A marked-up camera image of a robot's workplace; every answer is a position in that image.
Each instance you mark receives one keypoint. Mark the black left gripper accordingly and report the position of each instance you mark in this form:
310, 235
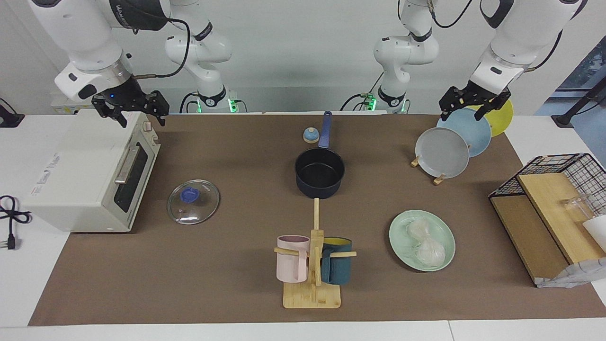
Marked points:
476, 94

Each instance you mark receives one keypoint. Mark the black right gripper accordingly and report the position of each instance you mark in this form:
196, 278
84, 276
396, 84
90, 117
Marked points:
120, 97

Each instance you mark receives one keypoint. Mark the glass lid blue knob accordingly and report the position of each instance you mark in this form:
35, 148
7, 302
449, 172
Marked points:
194, 208

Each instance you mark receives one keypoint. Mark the clear plastic food bag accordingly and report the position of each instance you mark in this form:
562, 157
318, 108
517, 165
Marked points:
428, 246

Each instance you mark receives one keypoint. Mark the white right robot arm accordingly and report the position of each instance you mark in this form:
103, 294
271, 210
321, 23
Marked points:
80, 33

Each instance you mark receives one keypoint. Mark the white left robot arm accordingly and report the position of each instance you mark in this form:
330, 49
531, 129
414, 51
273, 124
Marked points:
511, 38

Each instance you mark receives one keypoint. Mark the yellow plate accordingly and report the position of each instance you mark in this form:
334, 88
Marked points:
504, 121

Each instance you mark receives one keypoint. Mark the light blue plate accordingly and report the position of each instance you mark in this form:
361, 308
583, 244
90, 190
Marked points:
476, 137

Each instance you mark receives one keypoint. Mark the grey plate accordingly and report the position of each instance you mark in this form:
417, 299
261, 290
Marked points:
441, 152

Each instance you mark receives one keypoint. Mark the wooden plate rack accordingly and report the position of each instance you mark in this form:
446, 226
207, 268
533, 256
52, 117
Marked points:
439, 180

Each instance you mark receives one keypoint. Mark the light green plate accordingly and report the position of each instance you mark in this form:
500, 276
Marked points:
400, 237

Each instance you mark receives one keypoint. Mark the white socket box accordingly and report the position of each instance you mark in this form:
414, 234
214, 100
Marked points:
71, 108

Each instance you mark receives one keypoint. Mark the cream toaster oven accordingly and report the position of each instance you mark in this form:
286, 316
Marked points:
80, 166

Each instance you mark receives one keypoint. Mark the black stand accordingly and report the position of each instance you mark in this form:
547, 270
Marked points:
582, 102

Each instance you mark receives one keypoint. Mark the black table clamp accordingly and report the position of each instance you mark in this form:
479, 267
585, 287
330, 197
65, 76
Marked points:
9, 118

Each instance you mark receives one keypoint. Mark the clear glass cup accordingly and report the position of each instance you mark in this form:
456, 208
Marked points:
575, 208

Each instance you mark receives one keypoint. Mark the brown table mat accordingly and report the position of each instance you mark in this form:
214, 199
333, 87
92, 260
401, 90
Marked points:
213, 260

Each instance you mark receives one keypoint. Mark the white cup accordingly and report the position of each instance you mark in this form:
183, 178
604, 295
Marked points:
596, 232

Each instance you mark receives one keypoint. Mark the dark blue saucepan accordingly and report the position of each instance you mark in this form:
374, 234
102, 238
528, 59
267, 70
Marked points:
319, 189

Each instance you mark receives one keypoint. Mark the white patterned cloth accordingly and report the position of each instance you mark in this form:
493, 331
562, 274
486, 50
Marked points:
573, 274

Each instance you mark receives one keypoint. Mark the dark teal mug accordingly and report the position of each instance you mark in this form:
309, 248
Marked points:
337, 267

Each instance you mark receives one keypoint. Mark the pink mug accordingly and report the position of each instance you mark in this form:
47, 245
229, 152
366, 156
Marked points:
289, 265

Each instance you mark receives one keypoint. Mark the wooden mug tree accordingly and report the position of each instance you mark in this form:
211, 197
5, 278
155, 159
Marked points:
310, 298

